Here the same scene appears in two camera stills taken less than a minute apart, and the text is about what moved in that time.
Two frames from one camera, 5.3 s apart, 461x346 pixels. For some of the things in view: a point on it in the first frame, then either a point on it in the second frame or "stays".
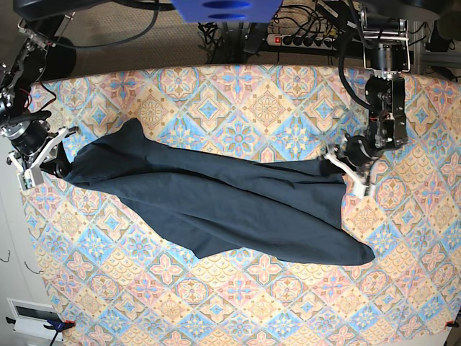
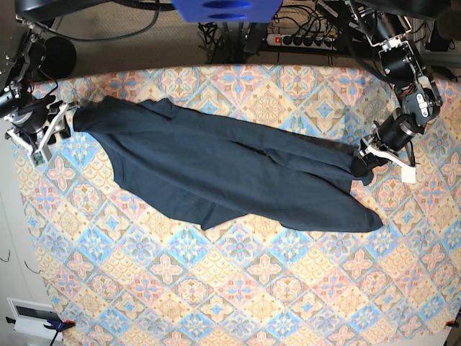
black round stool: [60, 59] stays
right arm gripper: [356, 156] -> [395, 132]
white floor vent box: [30, 317] stays
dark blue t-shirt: [229, 202] -> [212, 168]
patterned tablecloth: [109, 278] stays
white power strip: [301, 41] stays
